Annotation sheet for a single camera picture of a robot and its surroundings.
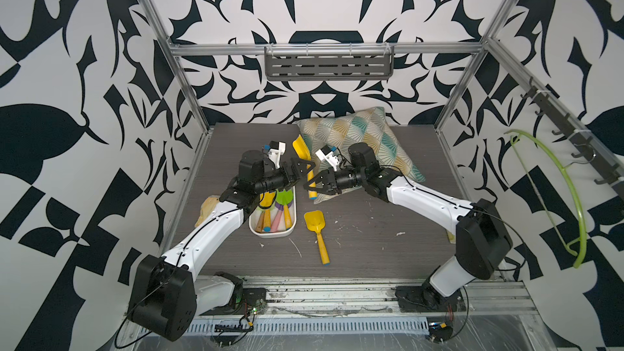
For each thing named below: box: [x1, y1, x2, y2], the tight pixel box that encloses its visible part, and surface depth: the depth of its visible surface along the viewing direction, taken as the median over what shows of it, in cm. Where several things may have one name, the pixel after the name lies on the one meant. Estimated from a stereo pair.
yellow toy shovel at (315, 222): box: [303, 209, 330, 266], surface depth 91 cm
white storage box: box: [248, 186, 297, 239], surface depth 85 cm
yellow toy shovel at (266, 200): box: [259, 191, 276, 232], surface depth 87 cm
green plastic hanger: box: [503, 129, 589, 269], surface depth 65 cm
